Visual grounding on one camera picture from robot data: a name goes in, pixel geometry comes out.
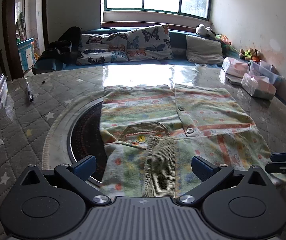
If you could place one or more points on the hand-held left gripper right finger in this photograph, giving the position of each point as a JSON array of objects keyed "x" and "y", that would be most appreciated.
[{"x": 203, "y": 167}]

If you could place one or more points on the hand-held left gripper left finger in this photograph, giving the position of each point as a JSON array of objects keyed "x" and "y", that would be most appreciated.
[{"x": 84, "y": 166}]

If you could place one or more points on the green patterned children's jacket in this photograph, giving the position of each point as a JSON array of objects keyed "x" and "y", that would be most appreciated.
[{"x": 158, "y": 110}]

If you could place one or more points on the hanging clothes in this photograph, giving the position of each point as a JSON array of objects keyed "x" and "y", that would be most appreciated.
[{"x": 20, "y": 25}]

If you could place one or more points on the round black induction cooktop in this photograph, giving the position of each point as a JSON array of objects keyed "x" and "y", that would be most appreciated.
[{"x": 85, "y": 135}]

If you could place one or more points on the clear plastic storage box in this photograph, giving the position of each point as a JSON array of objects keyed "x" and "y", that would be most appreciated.
[{"x": 266, "y": 70}]

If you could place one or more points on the flat grey device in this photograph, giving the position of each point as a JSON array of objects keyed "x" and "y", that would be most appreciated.
[{"x": 234, "y": 80}]

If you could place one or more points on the clear black pen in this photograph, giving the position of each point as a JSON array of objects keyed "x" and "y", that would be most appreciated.
[{"x": 30, "y": 92}]

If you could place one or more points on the brown plush toys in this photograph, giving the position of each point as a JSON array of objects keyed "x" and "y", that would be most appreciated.
[{"x": 250, "y": 54}]

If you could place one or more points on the plain white pillow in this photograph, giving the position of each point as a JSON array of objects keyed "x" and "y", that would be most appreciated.
[{"x": 204, "y": 50}]

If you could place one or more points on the long butterfly print pillow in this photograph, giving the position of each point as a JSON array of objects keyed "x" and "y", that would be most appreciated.
[{"x": 100, "y": 48}]

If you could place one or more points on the yellow plastic object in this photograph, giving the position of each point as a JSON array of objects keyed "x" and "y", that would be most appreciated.
[{"x": 36, "y": 56}]

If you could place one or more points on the black bag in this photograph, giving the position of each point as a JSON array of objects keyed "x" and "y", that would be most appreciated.
[{"x": 63, "y": 42}]

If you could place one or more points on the light blue cabinet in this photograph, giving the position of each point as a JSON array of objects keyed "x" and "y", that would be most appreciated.
[{"x": 25, "y": 53}]

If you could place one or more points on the green pink plush toy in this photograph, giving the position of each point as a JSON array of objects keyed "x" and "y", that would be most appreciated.
[{"x": 223, "y": 41}]

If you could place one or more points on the blue sofa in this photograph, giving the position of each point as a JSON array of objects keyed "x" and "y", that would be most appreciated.
[{"x": 178, "y": 38}]

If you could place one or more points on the white plush toy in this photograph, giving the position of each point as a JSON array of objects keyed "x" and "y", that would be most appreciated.
[{"x": 204, "y": 30}]

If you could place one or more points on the brown door frame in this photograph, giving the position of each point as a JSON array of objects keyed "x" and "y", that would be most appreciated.
[{"x": 9, "y": 30}]

